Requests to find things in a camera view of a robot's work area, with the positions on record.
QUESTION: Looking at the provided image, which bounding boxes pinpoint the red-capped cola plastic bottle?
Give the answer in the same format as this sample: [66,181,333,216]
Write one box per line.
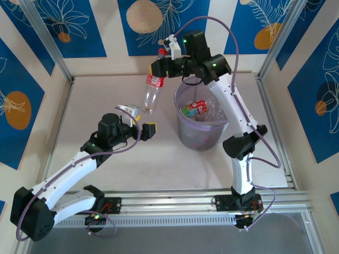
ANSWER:
[141,48,169,115]

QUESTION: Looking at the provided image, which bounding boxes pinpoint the green-label plastic bottle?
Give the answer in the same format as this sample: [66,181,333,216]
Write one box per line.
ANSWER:
[180,104,200,118]

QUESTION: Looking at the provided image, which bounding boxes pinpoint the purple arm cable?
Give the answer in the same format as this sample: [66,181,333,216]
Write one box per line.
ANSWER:
[172,16,282,233]
[15,105,141,242]

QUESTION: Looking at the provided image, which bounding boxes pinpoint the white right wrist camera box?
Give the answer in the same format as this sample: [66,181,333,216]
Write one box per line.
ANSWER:
[163,35,183,60]

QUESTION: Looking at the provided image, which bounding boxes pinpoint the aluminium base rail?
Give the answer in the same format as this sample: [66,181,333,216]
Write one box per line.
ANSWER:
[57,188,315,213]

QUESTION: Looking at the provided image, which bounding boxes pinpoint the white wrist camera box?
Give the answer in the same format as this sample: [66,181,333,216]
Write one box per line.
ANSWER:
[116,104,140,128]
[163,35,183,60]

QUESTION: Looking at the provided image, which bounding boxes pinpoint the translucent purple plastic bin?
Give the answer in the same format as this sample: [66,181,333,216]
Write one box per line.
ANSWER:
[173,81,230,152]

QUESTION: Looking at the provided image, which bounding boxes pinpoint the aluminium frame side rail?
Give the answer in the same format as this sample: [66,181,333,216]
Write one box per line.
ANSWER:
[255,75,299,191]
[13,78,76,254]
[300,208,324,254]

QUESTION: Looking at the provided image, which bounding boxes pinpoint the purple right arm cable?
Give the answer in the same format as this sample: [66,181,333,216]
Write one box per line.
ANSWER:
[172,16,282,233]

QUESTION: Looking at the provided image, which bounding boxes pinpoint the slotted grey cable duct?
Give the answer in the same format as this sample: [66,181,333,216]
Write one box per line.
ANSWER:
[55,213,238,229]

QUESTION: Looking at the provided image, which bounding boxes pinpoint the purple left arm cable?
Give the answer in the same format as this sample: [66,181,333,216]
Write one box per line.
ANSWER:
[15,105,141,242]

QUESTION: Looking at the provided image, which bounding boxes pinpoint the aluminium frame post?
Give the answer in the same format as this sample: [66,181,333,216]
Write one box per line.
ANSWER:
[258,0,328,81]
[19,0,75,83]

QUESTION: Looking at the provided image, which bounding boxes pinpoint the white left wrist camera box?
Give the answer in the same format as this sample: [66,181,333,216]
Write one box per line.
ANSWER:
[116,104,140,128]

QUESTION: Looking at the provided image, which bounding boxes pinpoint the clear glass object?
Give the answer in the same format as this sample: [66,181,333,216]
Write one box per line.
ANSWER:
[205,95,229,124]

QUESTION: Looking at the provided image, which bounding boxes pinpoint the purple cable loop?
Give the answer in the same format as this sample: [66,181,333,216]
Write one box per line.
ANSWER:
[86,211,118,238]

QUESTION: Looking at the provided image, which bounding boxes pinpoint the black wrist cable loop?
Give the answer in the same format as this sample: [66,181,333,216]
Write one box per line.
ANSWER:
[181,75,202,86]

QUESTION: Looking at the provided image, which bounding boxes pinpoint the white-capped red-label plastic bottle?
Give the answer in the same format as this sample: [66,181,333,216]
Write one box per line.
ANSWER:
[194,99,210,114]

